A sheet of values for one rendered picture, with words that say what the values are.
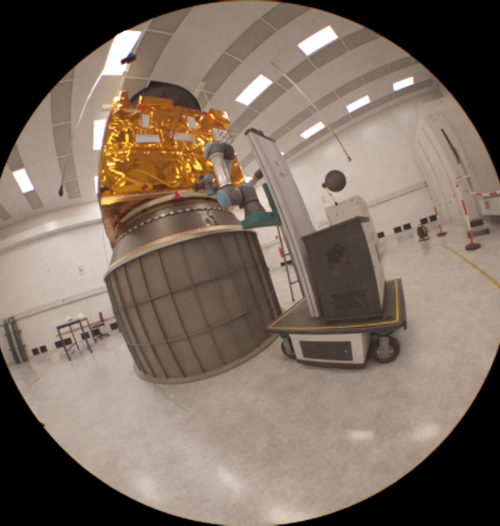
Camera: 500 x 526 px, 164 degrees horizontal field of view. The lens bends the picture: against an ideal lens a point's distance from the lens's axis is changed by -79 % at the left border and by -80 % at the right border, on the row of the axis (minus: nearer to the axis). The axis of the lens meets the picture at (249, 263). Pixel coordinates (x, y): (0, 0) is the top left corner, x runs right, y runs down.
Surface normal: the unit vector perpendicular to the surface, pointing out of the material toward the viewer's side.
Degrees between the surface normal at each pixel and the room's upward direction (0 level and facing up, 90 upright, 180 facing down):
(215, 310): 90
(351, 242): 90
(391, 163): 90
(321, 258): 90
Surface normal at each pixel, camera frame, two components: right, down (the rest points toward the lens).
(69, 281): 0.63, -0.22
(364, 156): -0.71, 0.22
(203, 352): 0.26, -0.10
